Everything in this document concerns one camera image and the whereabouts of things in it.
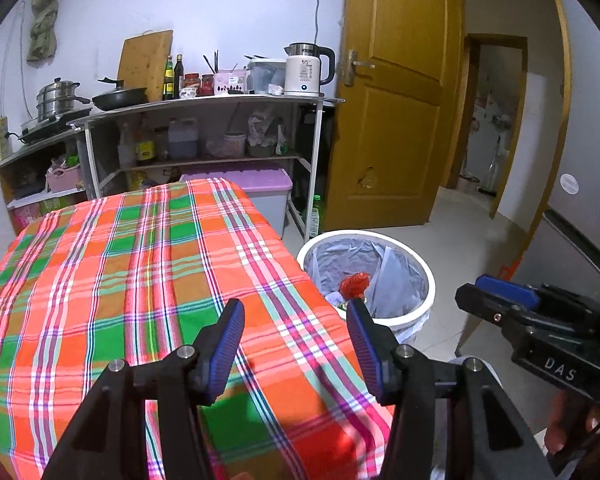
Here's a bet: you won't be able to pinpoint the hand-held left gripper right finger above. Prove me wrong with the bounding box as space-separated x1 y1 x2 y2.
346 298 556 480

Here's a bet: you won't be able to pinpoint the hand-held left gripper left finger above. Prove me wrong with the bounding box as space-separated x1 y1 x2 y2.
40 298 246 480

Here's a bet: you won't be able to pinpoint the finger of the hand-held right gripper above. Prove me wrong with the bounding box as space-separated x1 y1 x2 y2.
476 274 541 311
455 283 526 333

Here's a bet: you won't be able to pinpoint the white round trash bin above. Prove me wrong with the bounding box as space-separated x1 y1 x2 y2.
296 230 437 347

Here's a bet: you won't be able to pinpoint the red plastic bag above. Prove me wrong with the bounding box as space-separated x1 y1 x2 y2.
339 272 372 302

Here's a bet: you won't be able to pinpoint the white trash bin with bag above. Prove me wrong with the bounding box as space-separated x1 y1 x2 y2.
304 237 431 346

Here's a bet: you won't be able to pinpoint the person's right hand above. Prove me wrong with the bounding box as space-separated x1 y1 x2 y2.
544 390 600 461

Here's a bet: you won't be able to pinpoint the plaid tablecloth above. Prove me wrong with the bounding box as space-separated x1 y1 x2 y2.
0 177 396 480

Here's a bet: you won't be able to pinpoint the green plastic bottle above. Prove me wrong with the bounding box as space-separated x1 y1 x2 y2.
307 194 326 238

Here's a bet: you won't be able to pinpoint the purple lidded storage box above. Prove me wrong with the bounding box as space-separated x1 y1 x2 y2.
180 169 293 241

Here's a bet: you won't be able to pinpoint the yellow wooden door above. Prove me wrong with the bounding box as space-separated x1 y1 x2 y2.
322 0 463 233

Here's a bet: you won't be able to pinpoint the pink plastic bucket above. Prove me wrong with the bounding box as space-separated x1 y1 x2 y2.
223 131 247 157

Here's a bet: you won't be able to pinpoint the brown liquid jug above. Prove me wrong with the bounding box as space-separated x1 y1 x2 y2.
167 117 199 161

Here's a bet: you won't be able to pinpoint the yellow label bottle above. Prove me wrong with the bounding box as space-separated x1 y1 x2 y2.
135 115 156 166

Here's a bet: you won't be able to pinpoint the crumpled plastic bags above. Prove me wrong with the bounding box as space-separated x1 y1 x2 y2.
247 110 286 157

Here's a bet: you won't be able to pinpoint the white plastic bottle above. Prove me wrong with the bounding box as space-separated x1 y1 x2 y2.
117 120 137 168

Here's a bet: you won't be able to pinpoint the pink plastic basket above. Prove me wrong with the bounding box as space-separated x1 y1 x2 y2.
46 165 83 193

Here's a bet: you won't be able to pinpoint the metal kitchen shelf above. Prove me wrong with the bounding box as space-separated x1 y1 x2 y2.
67 95 348 243

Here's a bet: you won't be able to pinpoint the pink utensil holder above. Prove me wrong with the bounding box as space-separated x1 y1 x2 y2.
214 69 248 95

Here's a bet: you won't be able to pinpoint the black frying pan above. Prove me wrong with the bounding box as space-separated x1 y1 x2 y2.
91 77 149 112

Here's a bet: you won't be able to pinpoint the clear plastic container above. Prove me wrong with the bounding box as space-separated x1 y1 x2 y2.
247 59 287 95

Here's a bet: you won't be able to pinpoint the green oil bottle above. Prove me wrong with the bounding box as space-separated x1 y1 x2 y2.
162 55 175 101

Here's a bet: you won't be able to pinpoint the wooden side shelf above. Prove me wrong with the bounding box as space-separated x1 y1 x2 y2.
0 130 88 236

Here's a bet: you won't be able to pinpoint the white electric kettle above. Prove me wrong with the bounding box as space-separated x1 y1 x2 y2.
283 42 336 97

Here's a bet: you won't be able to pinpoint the black induction cooker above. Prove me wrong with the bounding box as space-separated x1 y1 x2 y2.
17 107 93 143

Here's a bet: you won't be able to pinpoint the wooden cutting board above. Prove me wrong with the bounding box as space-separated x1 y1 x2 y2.
117 30 174 103

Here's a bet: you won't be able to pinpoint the steel steamer pot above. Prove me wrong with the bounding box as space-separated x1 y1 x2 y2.
35 77 91 121

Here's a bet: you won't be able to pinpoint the green hanging cloth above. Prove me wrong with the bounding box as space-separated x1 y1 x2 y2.
26 0 63 63

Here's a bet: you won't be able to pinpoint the metal door handle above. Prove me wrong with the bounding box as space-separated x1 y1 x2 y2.
344 50 376 86

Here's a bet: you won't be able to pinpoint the white wall cable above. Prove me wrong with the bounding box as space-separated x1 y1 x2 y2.
0 10 27 121

